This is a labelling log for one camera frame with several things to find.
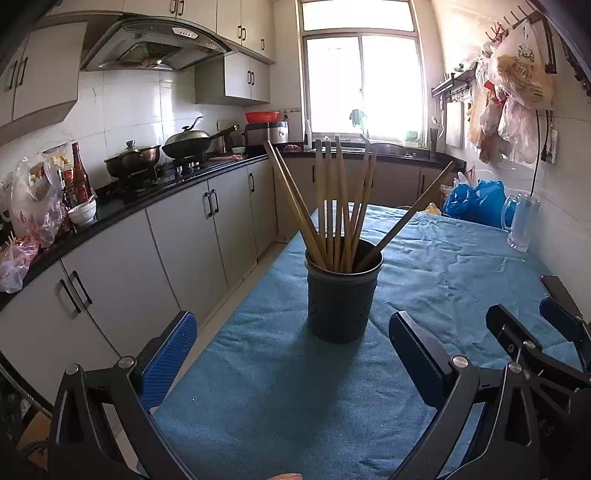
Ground black wok with lid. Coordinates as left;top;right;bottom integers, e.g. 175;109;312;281
162;116;239;160

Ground white plastic bag counter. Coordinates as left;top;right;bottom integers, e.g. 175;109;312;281
1;158;65;294

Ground clear glass beer mug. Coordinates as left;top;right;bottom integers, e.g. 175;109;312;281
501;193;541;253

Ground upper wall cabinets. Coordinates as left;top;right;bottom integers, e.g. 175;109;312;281
1;1;276;144

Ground black utensil holder cup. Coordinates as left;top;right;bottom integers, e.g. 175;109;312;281
304;253;384;344

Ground red basin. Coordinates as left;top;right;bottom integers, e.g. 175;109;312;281
245;110;281;124

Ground range hood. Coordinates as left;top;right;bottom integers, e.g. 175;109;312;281
80;17;230;71

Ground lower kitchen cabinets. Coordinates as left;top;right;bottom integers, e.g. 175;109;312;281
0;156;468;407

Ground wall charger cable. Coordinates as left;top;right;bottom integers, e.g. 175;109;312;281
528;108;560;197

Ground blue plastic bag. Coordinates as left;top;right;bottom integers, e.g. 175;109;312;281
443;180;516;229

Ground sauce bottles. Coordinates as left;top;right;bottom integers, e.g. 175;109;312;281
50;142;92;209

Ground steel rice cooker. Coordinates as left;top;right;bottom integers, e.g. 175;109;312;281
245;121;290;147

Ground black smartphone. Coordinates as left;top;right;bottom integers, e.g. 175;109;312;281
541;275;583;321

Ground white bowl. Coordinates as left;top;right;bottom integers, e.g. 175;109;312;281
68;199;97;226

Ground blue towel table cloth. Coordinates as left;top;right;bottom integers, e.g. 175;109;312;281
138;202;583;480

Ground window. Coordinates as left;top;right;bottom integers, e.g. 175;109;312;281
300;1;426;147

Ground hanging plastic bags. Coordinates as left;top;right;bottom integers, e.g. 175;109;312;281
469;19;554;164

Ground yellow bag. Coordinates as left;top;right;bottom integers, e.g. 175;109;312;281
424;202;442;216

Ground black countertop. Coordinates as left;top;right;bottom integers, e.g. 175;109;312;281
23;143;467;285

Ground person left hand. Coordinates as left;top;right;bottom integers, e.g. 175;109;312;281
267;472;304;480

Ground small pot with lid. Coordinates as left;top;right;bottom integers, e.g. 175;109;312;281
104;140;160;180

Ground wall shelf rack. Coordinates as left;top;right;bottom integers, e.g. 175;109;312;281
431;69;476;98

